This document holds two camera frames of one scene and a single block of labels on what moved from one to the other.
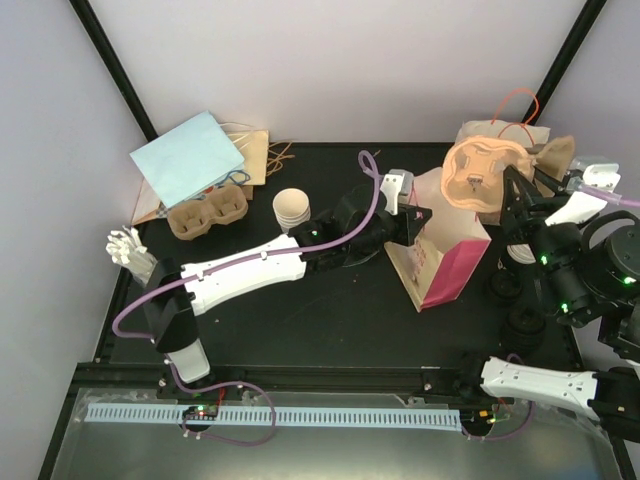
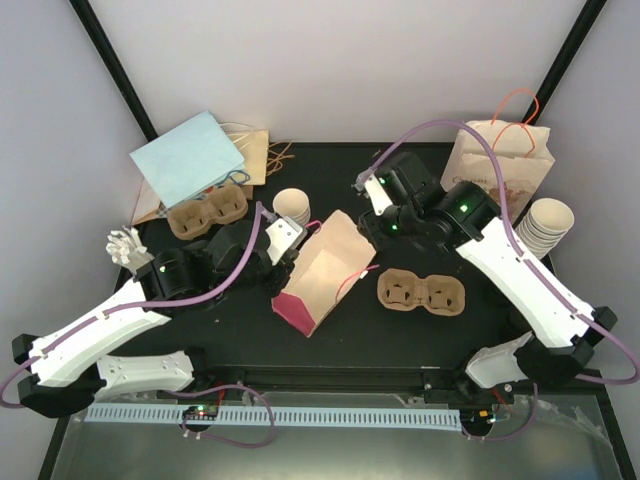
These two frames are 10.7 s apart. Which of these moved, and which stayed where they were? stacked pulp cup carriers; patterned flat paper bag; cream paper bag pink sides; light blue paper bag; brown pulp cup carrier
Moved: brown pulp cup carrier; cream paper bag pink sides
Stayed: light blue paper bag; patterned flat paper bag; stacked pulp cup carriers
